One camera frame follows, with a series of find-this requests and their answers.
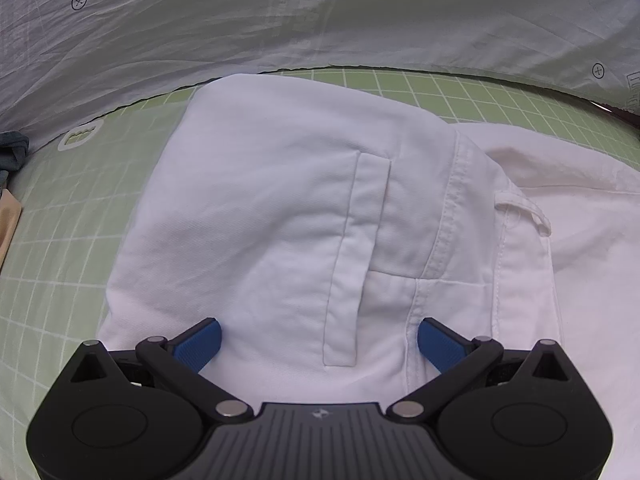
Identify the beige garment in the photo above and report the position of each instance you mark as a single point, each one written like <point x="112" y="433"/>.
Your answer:
<point x="7" y="225"/>

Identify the white pants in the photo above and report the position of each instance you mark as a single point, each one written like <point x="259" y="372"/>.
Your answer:
<point x="275" y="200"/>

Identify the grey printed sheet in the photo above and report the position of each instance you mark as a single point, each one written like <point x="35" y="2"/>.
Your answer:
<point x="350" y="15"/>

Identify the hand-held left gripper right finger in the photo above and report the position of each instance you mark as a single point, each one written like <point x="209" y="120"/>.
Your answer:
<point x="437" y="345"/>

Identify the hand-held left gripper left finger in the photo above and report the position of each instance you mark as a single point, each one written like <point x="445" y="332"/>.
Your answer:
<point x="200" y="342"/>

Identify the blue jeans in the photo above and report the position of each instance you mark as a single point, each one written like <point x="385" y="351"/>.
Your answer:
<point x="12" y="152"/>

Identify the green grid mat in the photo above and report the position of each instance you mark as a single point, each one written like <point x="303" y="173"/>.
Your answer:
<point x="50" y="260"/>

